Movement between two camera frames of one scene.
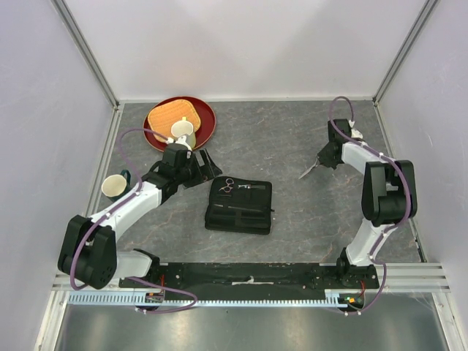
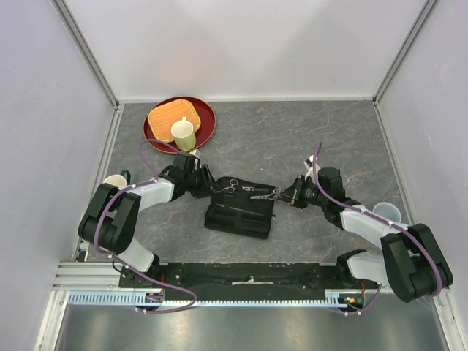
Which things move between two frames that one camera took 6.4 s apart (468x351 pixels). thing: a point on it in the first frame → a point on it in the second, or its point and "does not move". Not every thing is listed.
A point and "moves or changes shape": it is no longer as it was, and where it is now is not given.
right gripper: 324,159 → 292,195
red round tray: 204,134 does not move
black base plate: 253,278 does not move
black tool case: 239,205 does not move
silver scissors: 229,187 moves or changes shape
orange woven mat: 161,118 does not move
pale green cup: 182,127 does not move
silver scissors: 315,165 → 273,194
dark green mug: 115,186 does not move
